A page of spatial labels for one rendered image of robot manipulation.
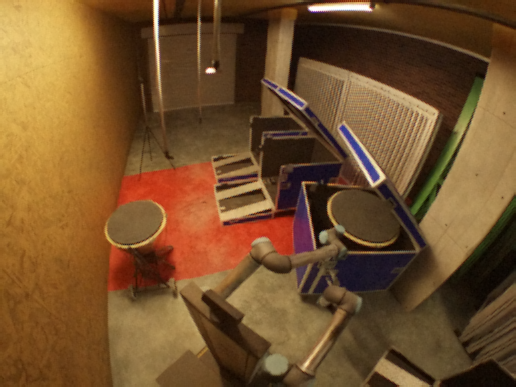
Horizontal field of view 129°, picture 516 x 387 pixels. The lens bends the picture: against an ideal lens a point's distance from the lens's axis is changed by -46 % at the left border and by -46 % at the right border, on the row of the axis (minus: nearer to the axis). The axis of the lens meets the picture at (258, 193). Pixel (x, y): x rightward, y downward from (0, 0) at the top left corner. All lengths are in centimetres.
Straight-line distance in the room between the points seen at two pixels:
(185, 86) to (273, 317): 740
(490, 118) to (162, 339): 373
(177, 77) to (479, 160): 797
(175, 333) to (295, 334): 128
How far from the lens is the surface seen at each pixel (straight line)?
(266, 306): 271
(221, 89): 850
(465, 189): 241
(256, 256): 136
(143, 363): 268
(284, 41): 542
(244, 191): 382
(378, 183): 162
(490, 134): 230
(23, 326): 177
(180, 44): 812
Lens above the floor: 248
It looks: 39 degrees down
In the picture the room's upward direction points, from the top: 5 degrees clockwise
